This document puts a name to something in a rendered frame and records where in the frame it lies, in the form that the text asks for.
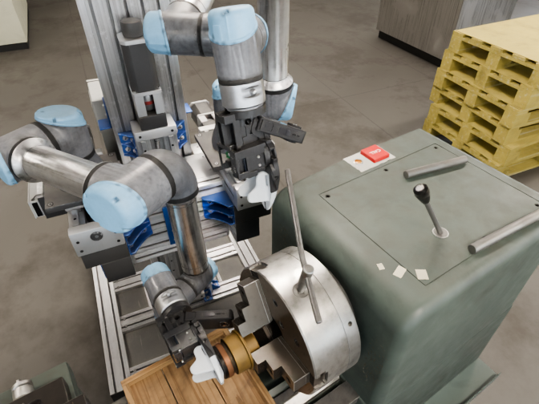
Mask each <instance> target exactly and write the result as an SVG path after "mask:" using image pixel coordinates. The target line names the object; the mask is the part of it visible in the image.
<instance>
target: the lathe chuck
mask: <svg viewBox="0 0 539 404"><path fill-rule="evenodd" d="M257 265H264V266H266V267H267V268H265V269H259V270H258V271H257V275H258V278H259V281H260V283H261V287H262V290H263V293H264V294H265V299H266V301H267V304H268V306H269V311H270V313H271V316H272V317H273V319H274V320H275V321H276V322H277V324H278V326H279V328H280V330H281V331H282V336H283V337H284V340H285V341H286V343H287V344H288V345H289V346H290V348H291V349H292V350H293V351H294V352H295V354H296V355H297V356H298V358H299V359H300V360H301V362H302V363H303V364H304V366H305V367H306V368H307V369H308V370H309V371H310V373H311V374H312V376H313V377H314V378H315V379H318V378H320V374H322V373H324V372H325V373H326V374H325V380H323V381H322V383H321V384H319V385H316V386H315V387H313V386H312V384H311V383H310V381H309V382H308V383H306V384H305V385H304V386H302V387H301V388H299V389H298V391H299V392H301V393H303V394H307V395H311V394H313V393H315V392H316V391H318V390H319V389H321V388H322V387H324V386H325V385H326V384H327V383H329V382H331V381H332V380H334V379H335V378H336V377H338V376H339V375H340V374H342V373H344V372H345V370H346V369H347V367H348V362H349V349H348V344H347V338H346V334H345V332H344V329H343V327H342V322H341V321H340V319H339V316H338V314H337V312H336V310H335V308H334V306H333V304H332V302H331V300H330V298H329V297H328V295H327V294H326V292H325V290H324V289H323V287H322V286H321V285H320V283H319V282H318V280H317V279H316V278H315V276H314V275H312V277H311V280H312V284H313V287H314V293H315V296H316V299H317V302H318V308H319V311H320V314H321V318H322V323H321V324H316V322H315V319H314V313H313V310H312V306H311V303H310V298H309V294H308V295H307V296H306V297H304V298H300V297H297V296H295V295H294V293H293V287H294V286H295V285H296V284H297V283H298V279H299V277H300V275H301V272H302V266H301V262H300V261H299V260H297V259H296V258H295V257H293V256H291V255H290V254H288V253H285V252H276V253H274V254H272V255H270V256H268V257H266V258H264V259H262V260H260V261H258V262H256V263H254V264H252V265H250V266H248V267H246V268H244V269H243V270H242V272H241V276H240V281H243V280H244V279H246V278H248V277H251V276H252V275H253V274H252V273H251V271H250V270H251V269H253V268H254V267H255V266H257Z"/></svg>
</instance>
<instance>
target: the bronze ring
mask: <svg viewBox="0 0 539 404"><path fill-rule="evenodd" d="M212 347H213V350H214V352H215V354H216V355H217V359H218V361H219V362H220V364H221V368H222V369H223V371H224V379H227V378H231V377H232V376H233V375H234V374H235V373H236V374H241V373H242V372H244V371H246V370H247V369H253V368H254V362H253V357H252V354H251V353H253V352H254V351H256V350H258V349H260V346H259V344H258V342H257V339H256V338H255V336H254V335H253V333H250V334H248V335H246V336H245V337H242V336H241V335H240V333H239V332H238V331H237V330H235V329H234V330H232V332H231V334H229V335H227V336H225V337H223V338H222V339H221V343H219V342H218V343H217V344H215V345H214V346H212Z"/></svg>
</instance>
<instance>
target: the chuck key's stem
mask: <svg viewBox="0 0 539 404"><path fill-rule="evenodd" d="M313 273H314V267H313V266H312V265H309V264H306V265H304V266H303V268H302V272H301V275H300V277H299V279H298V288H297V291H298V294H299V293H305V292H304V290H305V289H306V282H305V278H307V277H310V278H311V277H312V275H313Z"/></svg>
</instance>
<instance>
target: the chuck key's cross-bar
mask: <svg viewBox="0 0 539 404"><path fill-rule="evenodd" d="M285 174H286V183H287V188H288V193H289V198H290V207H291V212H292V217H293V222H294V231H295V236H296V241H297V246H298V255H299V259H300V262H301V266H302V268H303V266H304V265H306V264H307V262H306V257H305V253H304V248H303V243H302V235H301V230H300V225H299V220H298V212H297V207H296V202H295V198H294V189H293V184H292V179H291V174H290V169H286V170H285ZM305 282H306V287H307V291H308V294H309V298H310V303H311V306H312V310H313V313H314V319H315V322H316V324H321V323H322V318H321V314H320V311H319V308H318V302H317V299H316V296H315V293H314V287H313V284H312V280H311V278H310V277H307V278H305Z"/></svg>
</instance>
